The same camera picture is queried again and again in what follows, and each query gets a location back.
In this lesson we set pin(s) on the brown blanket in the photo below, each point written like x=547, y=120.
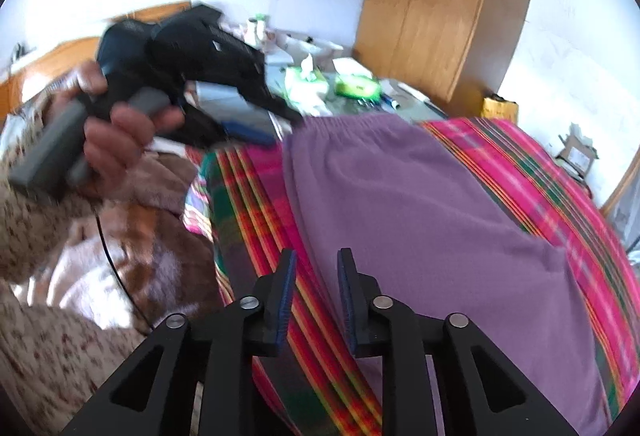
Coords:
x=135, y=263

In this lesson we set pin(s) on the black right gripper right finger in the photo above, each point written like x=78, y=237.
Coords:
x=440, y=376

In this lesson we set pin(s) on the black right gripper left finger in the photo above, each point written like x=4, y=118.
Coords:
x=195, y=377

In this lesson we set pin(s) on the wooden wardrobe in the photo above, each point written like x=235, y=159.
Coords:
x=456, y=52

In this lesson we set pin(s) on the cardboard box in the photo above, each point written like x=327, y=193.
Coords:
x=577, y=152

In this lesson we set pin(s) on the person's left hand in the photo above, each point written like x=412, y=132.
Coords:
x=113, y=146

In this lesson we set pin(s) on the yellow snack bag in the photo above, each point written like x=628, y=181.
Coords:
x=496, y=107

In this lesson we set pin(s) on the green white tissue pack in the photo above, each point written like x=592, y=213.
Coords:
x=305, y=88

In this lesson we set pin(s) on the purple knit sweater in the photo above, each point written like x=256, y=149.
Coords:
x=418, y=222

